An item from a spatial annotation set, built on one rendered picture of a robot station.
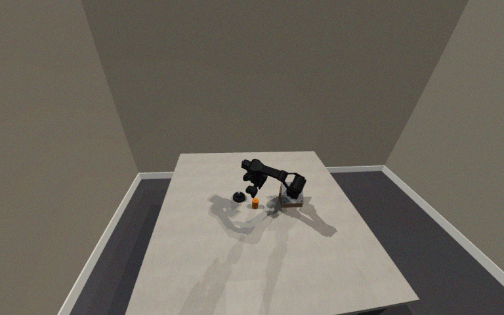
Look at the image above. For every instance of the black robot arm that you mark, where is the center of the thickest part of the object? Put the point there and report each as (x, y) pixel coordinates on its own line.
(256, 168)

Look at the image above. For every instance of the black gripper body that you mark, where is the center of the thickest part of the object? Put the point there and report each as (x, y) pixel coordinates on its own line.
(257, 181)

